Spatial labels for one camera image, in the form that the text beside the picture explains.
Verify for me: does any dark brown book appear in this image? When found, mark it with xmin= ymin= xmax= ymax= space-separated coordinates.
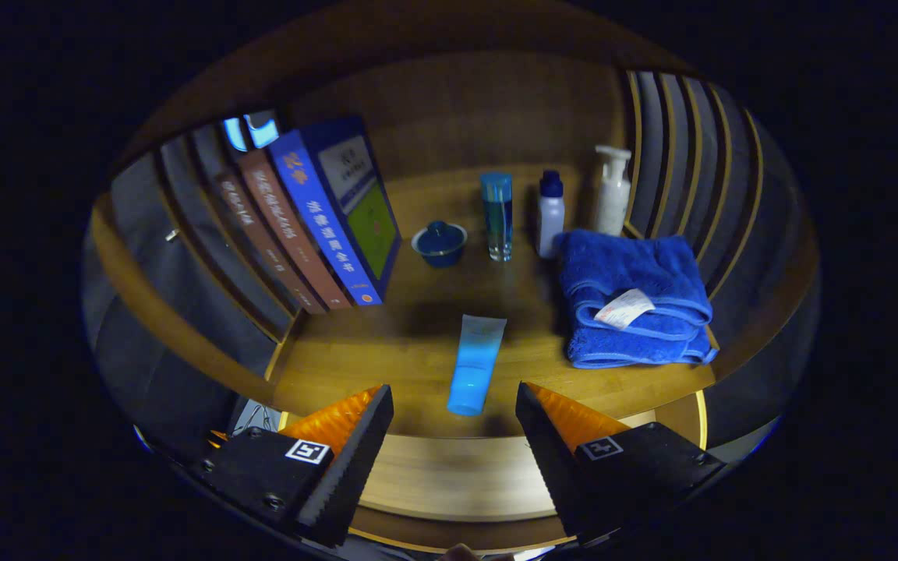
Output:
xmin=211 ymin=168 xmax=325 ymax=316

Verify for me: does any wooden cabinet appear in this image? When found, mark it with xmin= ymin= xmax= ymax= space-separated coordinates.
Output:
xmin=83 ymin=0 xmax=820 ymax=556

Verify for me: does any thick blue book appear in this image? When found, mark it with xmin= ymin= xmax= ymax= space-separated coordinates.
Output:
xmin=268 ymin=117 xmax=403 ymax=307

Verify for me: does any blue cosmetic tube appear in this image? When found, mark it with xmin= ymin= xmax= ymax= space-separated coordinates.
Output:
xmin=447 ymin=314 xmax=508 ymax=418

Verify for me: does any wooden countertop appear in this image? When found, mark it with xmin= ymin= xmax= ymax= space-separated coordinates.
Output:
xmin=270 ymin=164 xmax=719 ymax=439

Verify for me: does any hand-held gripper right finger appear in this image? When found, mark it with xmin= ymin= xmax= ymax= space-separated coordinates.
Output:
xmin=515 ymin=382 xmax=728 ymax=546

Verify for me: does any folded blue towel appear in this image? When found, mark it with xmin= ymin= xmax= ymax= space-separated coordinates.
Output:
xmin=557 ymin=229 xmax=719 ymax=370

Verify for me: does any white pump bottle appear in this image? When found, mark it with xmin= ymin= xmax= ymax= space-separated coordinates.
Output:
xmin=593 ymin=145 xmax=632 ymax=237

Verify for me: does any small white blue-capped bottle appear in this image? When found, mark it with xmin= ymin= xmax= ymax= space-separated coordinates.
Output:
xmin=536 ymin=170 xmax=566 ymax=259

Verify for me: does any wooden drawer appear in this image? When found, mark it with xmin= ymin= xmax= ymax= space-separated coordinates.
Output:
xmin=278 ymin=390 xmax=709 ymax=554

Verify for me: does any small blue lidded bowl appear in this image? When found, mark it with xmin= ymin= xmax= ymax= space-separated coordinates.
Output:
xmin=411 ymin=221 xmax=468 ymax=269

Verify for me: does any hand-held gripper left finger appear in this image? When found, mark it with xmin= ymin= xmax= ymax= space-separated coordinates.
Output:
xmin=192 ymin=384 xmax=394 ymax=548

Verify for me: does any clear blue bottle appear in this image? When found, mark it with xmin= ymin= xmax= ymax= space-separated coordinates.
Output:
xmin=480 ymin=172 xmax=514 ymax=263

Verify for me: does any reddish brown book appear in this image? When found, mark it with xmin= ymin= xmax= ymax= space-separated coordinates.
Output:
xmin=239 ymin=148 xmax=352 ymax=311

